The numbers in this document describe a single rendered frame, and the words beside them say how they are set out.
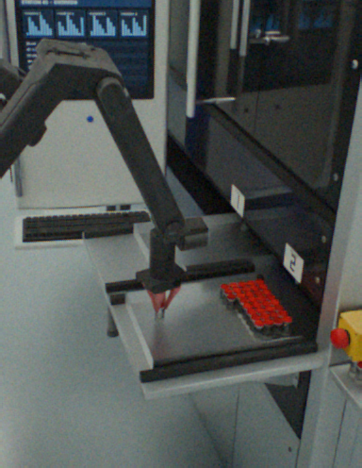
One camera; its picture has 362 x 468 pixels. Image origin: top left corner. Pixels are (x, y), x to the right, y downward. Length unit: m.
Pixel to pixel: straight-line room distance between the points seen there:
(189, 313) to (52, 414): 1.16
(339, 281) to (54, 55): 0.71
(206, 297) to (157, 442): 0.97
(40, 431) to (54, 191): 0.89
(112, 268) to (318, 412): 0.62
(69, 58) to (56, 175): 1.15
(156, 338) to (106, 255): 0.39
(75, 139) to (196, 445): 1.16
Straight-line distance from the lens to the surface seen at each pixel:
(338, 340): 1.37
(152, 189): 1.29
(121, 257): 1.81
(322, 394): 1.56
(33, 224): 2.11
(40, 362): 2.87
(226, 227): 1.98
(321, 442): 1.66
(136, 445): 2.51
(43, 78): 1.07
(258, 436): 1.97
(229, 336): 1.53
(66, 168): 2.19
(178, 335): 1.52
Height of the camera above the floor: 1.80
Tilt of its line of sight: 28 degrees down
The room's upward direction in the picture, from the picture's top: 3 degrees clockwise
